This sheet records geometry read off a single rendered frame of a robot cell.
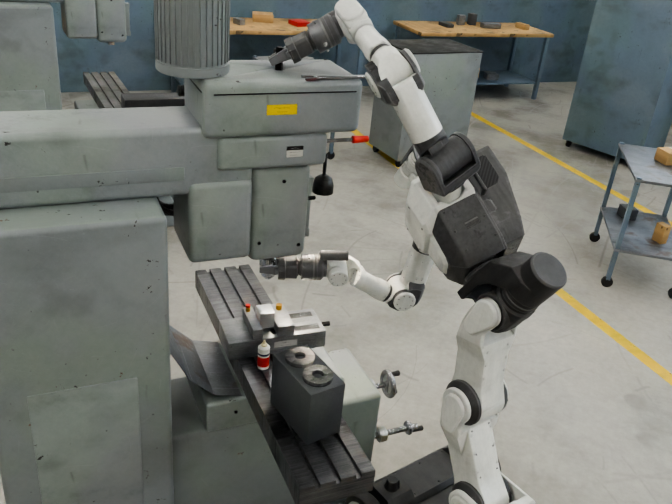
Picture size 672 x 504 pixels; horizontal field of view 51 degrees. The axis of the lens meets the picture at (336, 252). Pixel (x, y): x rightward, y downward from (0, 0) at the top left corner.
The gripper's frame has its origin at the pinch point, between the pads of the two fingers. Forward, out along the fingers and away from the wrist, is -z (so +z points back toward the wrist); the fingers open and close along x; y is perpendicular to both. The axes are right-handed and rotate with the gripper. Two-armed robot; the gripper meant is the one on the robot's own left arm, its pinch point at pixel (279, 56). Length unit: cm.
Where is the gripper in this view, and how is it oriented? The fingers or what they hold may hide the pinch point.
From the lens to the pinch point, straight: 210.4
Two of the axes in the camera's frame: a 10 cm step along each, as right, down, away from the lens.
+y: -4.2, -7.7, -4.8
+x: -1.4, -4.7, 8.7
